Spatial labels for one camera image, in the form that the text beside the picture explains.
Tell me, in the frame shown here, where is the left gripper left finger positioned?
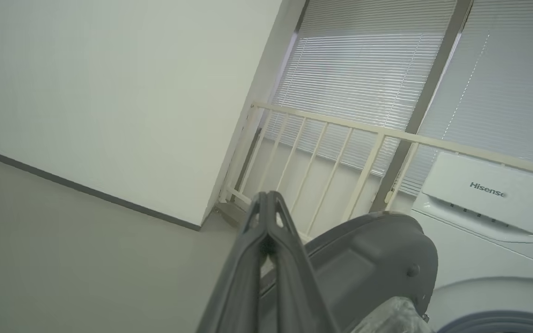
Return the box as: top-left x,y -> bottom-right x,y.
196,192 -> 269,333

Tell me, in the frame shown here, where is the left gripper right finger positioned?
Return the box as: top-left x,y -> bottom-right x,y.
269,192 -> 341,333

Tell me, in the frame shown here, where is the grey round washer door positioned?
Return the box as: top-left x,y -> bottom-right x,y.
257,211 -> 439,333

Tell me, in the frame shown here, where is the white front-load washing machine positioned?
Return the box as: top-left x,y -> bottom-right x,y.
410,153 -> 533,333

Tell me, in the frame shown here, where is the grey rubber door gasket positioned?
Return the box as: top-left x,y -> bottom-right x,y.
437,311 -> 533,333

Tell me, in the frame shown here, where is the dark grey skirting board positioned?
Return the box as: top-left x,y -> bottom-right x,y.
0,142 -> 201,231

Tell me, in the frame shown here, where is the cream metal window railing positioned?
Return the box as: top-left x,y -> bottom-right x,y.
218,102 -> 533,241

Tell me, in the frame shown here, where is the white Hisense detergent drawer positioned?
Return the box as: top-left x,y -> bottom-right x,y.
421,153 -> 533,244

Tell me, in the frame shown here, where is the white window blind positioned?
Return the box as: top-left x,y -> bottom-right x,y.
264,0 -> 457,176
401,0 -> 533,195

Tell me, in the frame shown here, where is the grey window frame mullion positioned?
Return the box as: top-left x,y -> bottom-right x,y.
371,0 -> 473,213

